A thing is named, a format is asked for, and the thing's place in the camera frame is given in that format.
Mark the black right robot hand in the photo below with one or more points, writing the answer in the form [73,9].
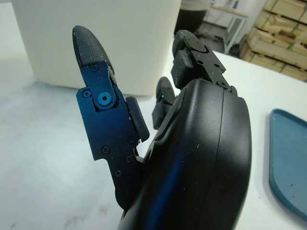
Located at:
[192,155]

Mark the grey metal cart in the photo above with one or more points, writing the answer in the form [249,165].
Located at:
[227,24]

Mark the person in dark trousers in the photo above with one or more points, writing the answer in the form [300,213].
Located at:
[193,9]

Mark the cream two-slot toaster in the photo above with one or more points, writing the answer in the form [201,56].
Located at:
[96,36]

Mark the blue plastic tray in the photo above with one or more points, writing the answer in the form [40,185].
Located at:
[287,153]

